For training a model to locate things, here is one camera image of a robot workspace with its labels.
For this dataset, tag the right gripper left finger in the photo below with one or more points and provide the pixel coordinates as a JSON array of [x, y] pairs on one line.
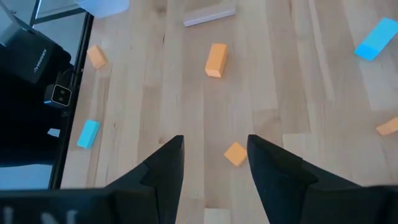
[[168, 168]]

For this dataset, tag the long natural wood plank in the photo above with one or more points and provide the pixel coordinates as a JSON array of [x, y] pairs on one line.
[[209, 17]]

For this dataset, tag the orange wooden block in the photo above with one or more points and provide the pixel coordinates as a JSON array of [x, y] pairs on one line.
[[96, 56], [216, 60], [235, 154], [388, 126]]

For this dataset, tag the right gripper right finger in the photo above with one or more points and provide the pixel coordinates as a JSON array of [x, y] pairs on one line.
[[273, 174]]

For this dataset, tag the turquoise wooden block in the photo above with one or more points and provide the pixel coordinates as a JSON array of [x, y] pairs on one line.
[[377, 39], [88, 133]]

